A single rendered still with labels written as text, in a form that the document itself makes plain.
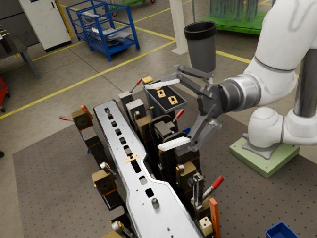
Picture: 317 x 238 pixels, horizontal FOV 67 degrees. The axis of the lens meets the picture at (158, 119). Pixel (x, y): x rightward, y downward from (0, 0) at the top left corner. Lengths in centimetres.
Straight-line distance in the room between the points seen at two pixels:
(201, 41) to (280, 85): 325
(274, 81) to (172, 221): 68
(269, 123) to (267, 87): 81
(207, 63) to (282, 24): 348
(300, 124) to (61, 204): 148
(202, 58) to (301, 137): 276
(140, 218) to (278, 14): 88
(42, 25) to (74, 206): 645
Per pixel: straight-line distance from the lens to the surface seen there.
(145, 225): 107
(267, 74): 63
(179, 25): 494
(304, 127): 143
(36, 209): 183
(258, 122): 144
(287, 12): 59
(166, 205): 110
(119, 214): 115
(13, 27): 842
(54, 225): 167
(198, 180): 88
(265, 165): 155
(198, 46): 390
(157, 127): 117
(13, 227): 291
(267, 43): 61
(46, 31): 770
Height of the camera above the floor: 191
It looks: 36 degrees down
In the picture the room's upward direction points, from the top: 14 degrees counter-clockwise
